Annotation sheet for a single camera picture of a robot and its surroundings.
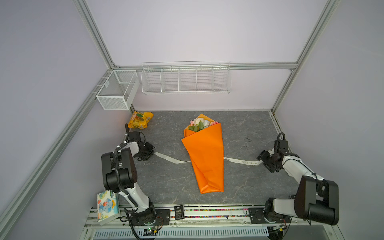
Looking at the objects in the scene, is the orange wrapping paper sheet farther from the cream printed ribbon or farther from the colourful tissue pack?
the colourful tissue pack

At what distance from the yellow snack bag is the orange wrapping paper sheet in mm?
306

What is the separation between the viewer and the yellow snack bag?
3.55 ft

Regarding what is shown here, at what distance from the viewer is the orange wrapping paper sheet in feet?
2.71
